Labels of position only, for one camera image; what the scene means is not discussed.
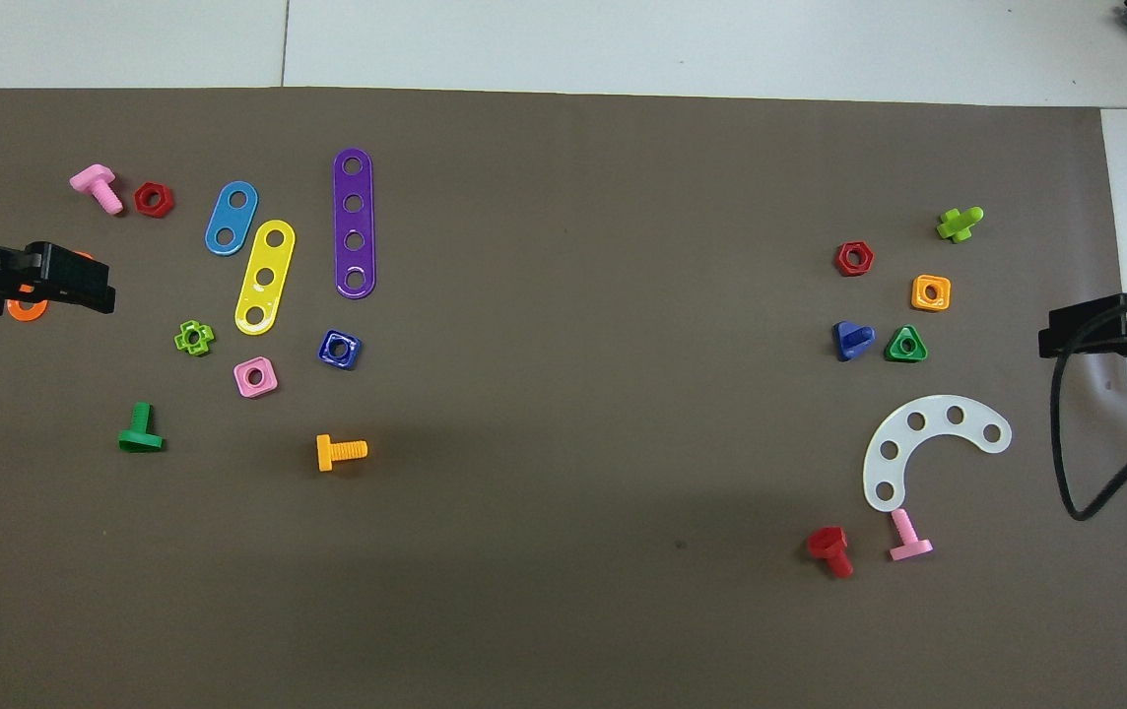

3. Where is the blue triangle-head plastic screw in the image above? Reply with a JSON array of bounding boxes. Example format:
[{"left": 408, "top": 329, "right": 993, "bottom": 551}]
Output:
[{"left": 831, "top": 320, "right": 877, "bottom": 363}]

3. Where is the blue square plastic nut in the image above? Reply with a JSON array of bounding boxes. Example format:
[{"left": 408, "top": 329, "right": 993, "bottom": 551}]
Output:
[{"left": 317, "top": 329, "right": 364, "bottom": 371}]

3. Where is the pink plastic screw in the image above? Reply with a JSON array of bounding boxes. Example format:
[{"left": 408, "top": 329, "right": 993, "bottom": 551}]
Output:
[
  {"left": 888, "top": 507, "right": 935, "bottom": 563},
  {"left": 69, "top": 163, "right": 124, "bottom": 216}
]

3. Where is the green plastic screw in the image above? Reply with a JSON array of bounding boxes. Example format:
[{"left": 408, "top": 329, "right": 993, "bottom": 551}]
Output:
[{"left": 117, "top": 402, "right": 166, "bottom": 454}]

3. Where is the lime cross-head plastic screw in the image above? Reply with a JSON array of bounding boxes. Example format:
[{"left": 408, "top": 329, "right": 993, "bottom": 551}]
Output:
[{"left": 936, "top": 206, "right": 985, "bottom": 244}]

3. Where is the green triangular plastic nut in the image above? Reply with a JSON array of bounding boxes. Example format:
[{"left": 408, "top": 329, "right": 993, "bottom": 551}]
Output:
[{"left": 884, "top": 324, "right": 929, "bottom": 363}]

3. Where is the pink square plastic nut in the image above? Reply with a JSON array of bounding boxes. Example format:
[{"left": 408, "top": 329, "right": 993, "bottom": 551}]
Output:
[{"left": 232, "top": 355, "right": 280, "bottom": 400}]

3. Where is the orange plastic screw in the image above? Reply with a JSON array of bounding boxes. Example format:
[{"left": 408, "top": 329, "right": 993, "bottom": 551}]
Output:
[{"left": 316, "top": 434, "right": 368, "bottom": 473}]

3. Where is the red hex-head plastic screw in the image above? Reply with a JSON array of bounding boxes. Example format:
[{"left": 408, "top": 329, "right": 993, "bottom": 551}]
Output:
[{"left": 807, "top": 526, "right": 855, "bottom": 580}]

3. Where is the orange L-shaped plate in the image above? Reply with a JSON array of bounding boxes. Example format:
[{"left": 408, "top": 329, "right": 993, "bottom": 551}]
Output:
[{"left": 7, "top": 251, "right": 94, "bottom": 323}]

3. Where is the blue two-hole plastic plate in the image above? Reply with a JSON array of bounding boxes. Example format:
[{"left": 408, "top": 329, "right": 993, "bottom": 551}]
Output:
[{"left": 204, "top": 180, "right": 259, "bottom": 257}]

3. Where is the white curved five-hole plate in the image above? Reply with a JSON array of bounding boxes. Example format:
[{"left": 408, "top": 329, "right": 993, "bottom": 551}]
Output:
[{"left": 862, "top": 395, "right": 1014, "bottom": 513}]

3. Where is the yellow three-hole plastic plate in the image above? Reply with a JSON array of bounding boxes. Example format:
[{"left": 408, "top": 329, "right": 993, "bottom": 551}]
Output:
[{"left": 233, "top": 219, "right": 297, "bottom": 337}]

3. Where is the purple four-hole plastic plate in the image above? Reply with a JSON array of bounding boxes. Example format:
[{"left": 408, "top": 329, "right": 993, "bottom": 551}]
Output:
[{"left": 332, "top": 148, "right": 377, "bottom": 299}]

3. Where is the brown table mat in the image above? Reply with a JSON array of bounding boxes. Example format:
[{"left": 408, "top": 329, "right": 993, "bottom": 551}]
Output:
[{"left": 0, "top": 87, "right": 1127, "bottom": 709}]

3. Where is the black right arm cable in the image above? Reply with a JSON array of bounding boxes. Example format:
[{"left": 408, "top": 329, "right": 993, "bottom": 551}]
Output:
[{"left": 1050, "top": 291, "right": 1127, "bottom": 522}]

